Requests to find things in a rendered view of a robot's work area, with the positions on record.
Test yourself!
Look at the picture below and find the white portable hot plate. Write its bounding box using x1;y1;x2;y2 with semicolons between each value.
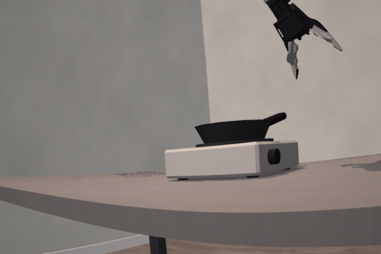
165;139;299;180

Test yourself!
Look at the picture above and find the black frying pan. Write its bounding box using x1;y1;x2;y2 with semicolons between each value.
195;112;287;143

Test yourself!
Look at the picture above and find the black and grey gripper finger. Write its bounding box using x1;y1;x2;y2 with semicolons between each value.
305;16;343;51
284;40;299;79

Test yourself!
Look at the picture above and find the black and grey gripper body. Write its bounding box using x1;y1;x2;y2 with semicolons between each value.
266;0;311;42

